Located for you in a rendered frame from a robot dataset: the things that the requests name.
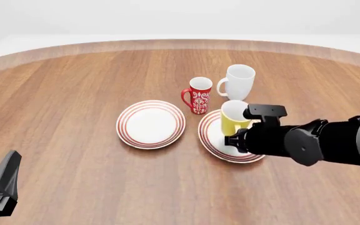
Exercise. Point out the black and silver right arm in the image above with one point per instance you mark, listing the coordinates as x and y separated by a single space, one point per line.
305 143

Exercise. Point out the red patterned mug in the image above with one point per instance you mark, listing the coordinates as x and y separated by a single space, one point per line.
200 98

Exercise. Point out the white plate with red rings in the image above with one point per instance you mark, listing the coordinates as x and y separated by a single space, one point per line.
151 124
212 138

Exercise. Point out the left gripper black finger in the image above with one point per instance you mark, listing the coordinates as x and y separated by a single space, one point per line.
6 175

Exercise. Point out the yellow and white mug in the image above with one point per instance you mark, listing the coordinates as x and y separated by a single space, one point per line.
230 122

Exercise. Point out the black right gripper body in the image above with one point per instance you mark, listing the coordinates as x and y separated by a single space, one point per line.
238 141

